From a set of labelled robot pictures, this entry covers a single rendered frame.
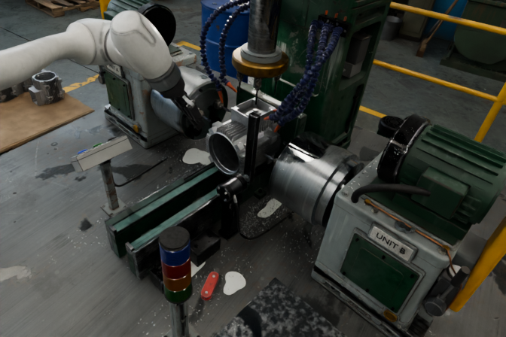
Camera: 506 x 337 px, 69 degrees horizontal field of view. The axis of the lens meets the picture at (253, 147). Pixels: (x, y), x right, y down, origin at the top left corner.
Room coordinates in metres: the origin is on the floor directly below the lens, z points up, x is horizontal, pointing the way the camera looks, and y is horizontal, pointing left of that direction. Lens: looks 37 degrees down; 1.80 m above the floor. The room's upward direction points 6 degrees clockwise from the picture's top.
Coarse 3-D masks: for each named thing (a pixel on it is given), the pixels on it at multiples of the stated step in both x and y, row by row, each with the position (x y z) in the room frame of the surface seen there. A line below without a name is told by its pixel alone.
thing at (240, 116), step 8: (240, 104) 1.10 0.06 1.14; (248, 104) 1.13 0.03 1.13; (264, 104) 1.13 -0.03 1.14; (232, 112) 1.07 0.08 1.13; (240, 112) 1.05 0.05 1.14; (248, 112) 1.08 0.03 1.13; (256, 112) 1.09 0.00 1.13; (264, 112) 1.11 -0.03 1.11; (272, 112) 1.09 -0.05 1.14; (240, 120) 1.04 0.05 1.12; (264, 120) 1.06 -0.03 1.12; (264, 128) 1.06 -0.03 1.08
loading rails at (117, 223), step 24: (216, 168) 1.01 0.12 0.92; (264, 168) 1.05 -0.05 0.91; (168, 192) 0.87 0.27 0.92; (192, 192) 0.91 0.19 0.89; (216, 192) 0.89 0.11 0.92; (264, 192) 1.02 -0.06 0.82; (120, 216) 0.74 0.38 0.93; (144, 216) 0.76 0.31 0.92; (168, 216) 0.83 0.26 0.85; (192, 216) 0.77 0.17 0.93; (216, 216) 0.86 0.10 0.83; (120, 240) 0.69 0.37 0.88; (144, 240) 0.67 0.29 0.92; (144, 264) 0.63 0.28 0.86
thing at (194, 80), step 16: (192, 80) 1.21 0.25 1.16; (208, 80) 1.22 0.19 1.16; (160, 96) 1.19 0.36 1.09; (192, 96) 1.15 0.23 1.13; (208, 96) 1.20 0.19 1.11; (224, 96) 1.27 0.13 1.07; (160, 112) 1.17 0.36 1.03; (176, 112) 1.12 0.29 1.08; (208, 112) 1.20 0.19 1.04; (224, 112) 1.28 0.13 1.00; (176, 128) 1.12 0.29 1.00; (192, 128) 1.14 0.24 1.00; (208, 128) 1.20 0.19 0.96
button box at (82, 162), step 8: (120, 136) 0.94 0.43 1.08; (104, 144) 0.88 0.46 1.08; (112, 144) 0.90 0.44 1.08; (120, 144) 0.91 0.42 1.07; (128, 144) 0.92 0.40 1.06; (88, 152) 0.84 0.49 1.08; (96, 152) 0.85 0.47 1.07; (104, 152) 0.87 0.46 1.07; (112, 152) 0.88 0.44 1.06; (120, 152) 0.89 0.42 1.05; (72, 160) 0.83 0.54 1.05; (80, 160) 0.81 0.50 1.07; (88, 160) 0.82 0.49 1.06; (96, 160) 0.84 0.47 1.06; (104, 160) 0.85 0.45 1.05; (80, 168) 0.80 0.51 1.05; (88, 168) 0.81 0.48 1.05
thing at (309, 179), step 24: (288, 144) 0.88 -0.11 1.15; (312, 144) 0.88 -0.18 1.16; (336, 144) 0.91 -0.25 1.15; (288, 168) 0.82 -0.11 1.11; (312, 168) 0.80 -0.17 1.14; (336, 168) 0.79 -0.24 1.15; (360, 168) 0.86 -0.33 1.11; (288, 192) 0.79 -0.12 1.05; (312, 192) 0.75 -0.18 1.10; (336, 192) 0.75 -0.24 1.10; (312, 216) 0.73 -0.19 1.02
